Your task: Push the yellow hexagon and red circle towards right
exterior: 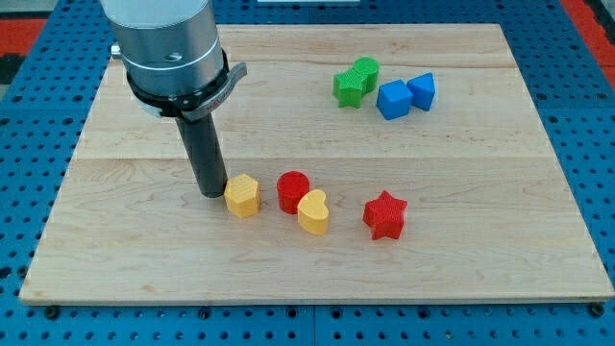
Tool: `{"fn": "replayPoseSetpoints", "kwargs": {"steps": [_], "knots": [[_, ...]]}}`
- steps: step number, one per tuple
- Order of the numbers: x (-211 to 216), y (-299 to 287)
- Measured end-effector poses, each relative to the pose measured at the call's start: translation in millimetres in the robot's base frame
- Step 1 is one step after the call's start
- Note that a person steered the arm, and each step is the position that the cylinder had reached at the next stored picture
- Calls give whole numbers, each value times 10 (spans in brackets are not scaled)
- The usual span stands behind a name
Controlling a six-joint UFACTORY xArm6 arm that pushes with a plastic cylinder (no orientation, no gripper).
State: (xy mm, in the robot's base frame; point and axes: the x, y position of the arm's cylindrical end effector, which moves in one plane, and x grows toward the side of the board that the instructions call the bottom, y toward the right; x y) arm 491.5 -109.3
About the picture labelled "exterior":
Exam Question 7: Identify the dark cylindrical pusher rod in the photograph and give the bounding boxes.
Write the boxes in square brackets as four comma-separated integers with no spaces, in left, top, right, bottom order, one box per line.
[176,113,228,198]

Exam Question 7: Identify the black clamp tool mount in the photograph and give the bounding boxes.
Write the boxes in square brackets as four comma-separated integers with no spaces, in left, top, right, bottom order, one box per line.
[126,51,248,122]

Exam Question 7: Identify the yellow hexagon block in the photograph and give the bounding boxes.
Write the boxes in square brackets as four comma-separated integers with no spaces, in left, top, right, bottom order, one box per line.
[224,174,260,218]

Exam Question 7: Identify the red circle block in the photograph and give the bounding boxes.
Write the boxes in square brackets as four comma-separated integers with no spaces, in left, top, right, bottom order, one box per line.
[277,171,310,214]

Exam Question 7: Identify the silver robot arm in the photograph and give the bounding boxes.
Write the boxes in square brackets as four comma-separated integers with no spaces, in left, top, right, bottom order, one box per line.
[101,0,247,198]

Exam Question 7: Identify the green circle block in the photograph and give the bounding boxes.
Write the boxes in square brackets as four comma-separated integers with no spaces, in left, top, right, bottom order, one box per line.
[353,57,380,93]

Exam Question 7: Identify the yellow heart block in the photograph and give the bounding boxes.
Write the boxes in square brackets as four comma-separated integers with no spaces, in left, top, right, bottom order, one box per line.
[297,189,330,235]

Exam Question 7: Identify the green star block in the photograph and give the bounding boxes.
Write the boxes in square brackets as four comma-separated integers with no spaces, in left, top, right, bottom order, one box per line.
[332,68,367,109]

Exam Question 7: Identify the wooden board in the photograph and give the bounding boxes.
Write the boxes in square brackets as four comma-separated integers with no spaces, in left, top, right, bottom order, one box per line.
[20,24,614,306]

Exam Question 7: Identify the blue cube block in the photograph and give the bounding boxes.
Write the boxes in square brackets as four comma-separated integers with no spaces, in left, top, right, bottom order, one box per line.
[376,80,413,120]

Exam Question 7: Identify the red star block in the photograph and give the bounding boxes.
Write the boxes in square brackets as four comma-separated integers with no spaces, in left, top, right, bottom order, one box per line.
[362,190,408,240]

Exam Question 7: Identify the blue triangle block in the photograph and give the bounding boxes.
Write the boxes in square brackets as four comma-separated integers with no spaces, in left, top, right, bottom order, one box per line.
[406,72,436,111]

